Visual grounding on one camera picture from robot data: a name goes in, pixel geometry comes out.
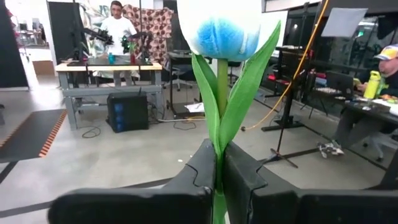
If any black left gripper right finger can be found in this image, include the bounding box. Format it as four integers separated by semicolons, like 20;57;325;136
222;141;398;224

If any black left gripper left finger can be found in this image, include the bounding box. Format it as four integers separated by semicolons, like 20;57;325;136
47;138;218;224

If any white artificial tulip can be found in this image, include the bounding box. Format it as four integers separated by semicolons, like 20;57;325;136
176;0;282;224

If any black tripod stand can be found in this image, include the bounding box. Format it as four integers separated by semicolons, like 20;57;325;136
259;83;321;169

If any person's shoe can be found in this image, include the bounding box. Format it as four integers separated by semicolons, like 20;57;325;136
317;140;345;159

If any black computer tower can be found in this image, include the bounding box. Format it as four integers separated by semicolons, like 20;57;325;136
106;91;149;134

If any white paper sheet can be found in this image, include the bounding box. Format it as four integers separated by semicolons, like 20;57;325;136
184;102;205;113

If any person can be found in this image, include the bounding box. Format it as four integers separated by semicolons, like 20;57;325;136
99;0;139;88
332;43;398;150

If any black standing desk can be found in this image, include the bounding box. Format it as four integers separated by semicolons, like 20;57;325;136
166;51;206;119

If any black laptop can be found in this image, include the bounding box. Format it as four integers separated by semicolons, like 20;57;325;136
326;71;355;96

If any office chair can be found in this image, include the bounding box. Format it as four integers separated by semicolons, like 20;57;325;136
163;63;195;91

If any wooden top workbench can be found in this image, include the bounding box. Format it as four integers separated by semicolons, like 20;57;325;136
55;60;164;131

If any black orange-edged floor mat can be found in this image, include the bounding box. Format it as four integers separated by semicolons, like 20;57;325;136
0;108;68;162

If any yellow water bottle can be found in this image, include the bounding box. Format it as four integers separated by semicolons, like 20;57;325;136
363;70;382;100

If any cardboard box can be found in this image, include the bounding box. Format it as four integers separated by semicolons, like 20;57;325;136
32;60;55;75

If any brown patterned cloth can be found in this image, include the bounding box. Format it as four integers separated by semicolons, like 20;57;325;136
121;4;175;66

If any grey flat panel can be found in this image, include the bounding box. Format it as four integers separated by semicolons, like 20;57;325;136
321;7;369;38

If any black partition panel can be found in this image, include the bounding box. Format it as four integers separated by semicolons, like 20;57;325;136
48;1;90;63

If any black floor cable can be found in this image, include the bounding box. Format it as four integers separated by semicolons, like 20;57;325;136
81;125;102;139

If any yellow cable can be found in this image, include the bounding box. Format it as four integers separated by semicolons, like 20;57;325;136
241;0;330;131

